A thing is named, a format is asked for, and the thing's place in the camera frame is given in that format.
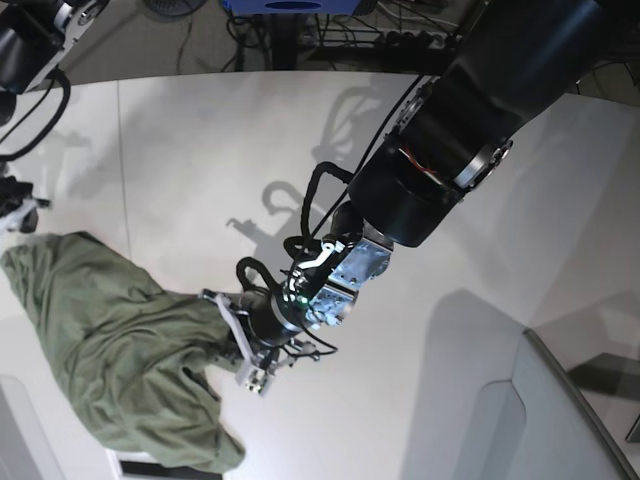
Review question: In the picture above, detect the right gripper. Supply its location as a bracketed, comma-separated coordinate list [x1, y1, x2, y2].
[1, 177, 50, 233]

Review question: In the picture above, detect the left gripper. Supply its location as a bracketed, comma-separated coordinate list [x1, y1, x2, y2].
[200, 287, 320, 395]

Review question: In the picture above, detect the green t-shirt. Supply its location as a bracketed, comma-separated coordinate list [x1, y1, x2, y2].
[1, 232, 245, 474]

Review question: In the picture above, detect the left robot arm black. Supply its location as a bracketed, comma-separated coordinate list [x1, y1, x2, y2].
[202, 1, 639, 395]

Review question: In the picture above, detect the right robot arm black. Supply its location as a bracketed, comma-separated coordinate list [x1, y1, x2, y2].
[1, 0, 109, 234]

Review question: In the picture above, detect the blue bin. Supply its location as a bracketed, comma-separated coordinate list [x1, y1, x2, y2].
[222, 0, 378, 16]

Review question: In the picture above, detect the black power strip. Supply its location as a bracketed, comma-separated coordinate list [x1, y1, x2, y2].
[374, 30, 447, 49]

